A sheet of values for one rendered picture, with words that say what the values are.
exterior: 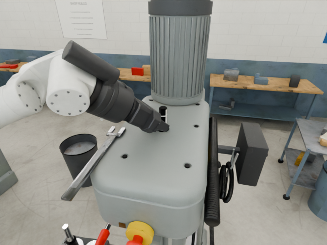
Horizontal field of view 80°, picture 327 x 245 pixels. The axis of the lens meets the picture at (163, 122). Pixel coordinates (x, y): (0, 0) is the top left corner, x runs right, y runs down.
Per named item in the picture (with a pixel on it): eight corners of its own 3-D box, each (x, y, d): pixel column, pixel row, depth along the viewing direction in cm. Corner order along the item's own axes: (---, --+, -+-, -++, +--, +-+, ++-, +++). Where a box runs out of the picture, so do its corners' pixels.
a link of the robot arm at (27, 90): (96, 96, 36) (29, 123, 37) (92, 68, 42) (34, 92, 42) (75, 70, 31) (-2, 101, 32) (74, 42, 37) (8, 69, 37)
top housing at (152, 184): (199, 249, 43) (208, 201, 35) (90, 224, 47) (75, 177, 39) (206, 133, 82) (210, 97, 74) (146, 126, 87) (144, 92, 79)
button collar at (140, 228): (152, 248, 43) (151, 233, 40) (126, 242, 44) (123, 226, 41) (154, 239, 45) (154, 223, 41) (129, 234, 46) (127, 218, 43)
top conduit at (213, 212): (219, 229, 42) (221, 218, 41) (199, 224, 43) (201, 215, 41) (216, 124, 80) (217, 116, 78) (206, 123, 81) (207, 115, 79)
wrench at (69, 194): (76, 203, 34) (75, 200, 34) (56, 199, 35) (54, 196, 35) (125, 130, 55) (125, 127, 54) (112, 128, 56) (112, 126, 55)
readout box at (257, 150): (259, 187, 84) (273, 149, 74) (237, 184, 86) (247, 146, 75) (251, 158, 101) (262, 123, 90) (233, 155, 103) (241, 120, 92)
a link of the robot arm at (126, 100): (125, 122, 55) (85, 107, 46) (142, 93, 54) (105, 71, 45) (148, 145, 46) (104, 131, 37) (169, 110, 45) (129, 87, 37)
